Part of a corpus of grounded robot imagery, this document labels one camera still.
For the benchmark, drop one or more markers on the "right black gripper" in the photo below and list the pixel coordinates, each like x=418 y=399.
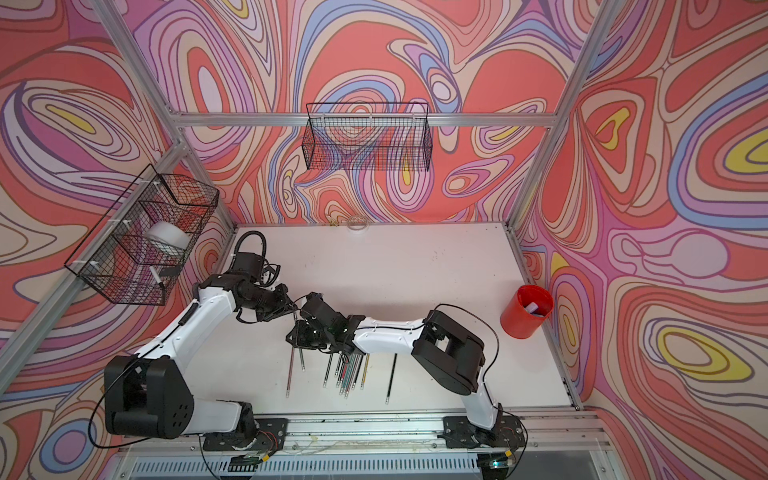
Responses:
x=298 y=339

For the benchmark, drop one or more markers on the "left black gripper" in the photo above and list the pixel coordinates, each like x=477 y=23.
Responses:
x=284 y=306

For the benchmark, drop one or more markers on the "green pencil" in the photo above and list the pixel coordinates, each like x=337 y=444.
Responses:
x=327 y=372

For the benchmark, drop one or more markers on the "red pencil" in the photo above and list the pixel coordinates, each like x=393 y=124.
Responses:
x=290 y=372

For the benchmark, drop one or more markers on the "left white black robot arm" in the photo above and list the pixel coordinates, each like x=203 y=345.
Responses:
x=146 y=395

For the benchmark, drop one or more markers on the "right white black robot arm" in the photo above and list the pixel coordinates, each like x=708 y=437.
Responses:
x=450 y=353

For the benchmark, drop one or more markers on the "bundle of coloured pencils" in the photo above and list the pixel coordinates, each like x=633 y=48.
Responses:
x=348 y=372

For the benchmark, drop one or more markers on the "black pencil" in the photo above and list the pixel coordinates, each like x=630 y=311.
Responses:
x=391 y=379

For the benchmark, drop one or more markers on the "white marker in basket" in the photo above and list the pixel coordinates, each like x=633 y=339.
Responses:
x=159 y=277

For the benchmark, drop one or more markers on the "white tape roll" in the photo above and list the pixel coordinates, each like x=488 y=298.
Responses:
x=168 y=238

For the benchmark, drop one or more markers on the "red plastic cup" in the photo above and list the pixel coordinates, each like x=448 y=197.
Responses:
x=530 y=306

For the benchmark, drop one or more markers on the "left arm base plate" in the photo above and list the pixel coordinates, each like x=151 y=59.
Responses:
x=262 y=435

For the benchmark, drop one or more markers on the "left wall wire basket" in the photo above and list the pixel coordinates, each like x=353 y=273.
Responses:
x=114 y=258

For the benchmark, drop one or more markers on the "wall wire basket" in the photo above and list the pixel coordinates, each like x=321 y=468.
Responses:
x=114 y=258
x=368 y=136

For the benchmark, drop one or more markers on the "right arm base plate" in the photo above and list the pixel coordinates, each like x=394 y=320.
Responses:
x=459 y=433

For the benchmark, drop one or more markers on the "back wall wire basket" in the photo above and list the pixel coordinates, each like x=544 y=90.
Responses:
x=368 y=136

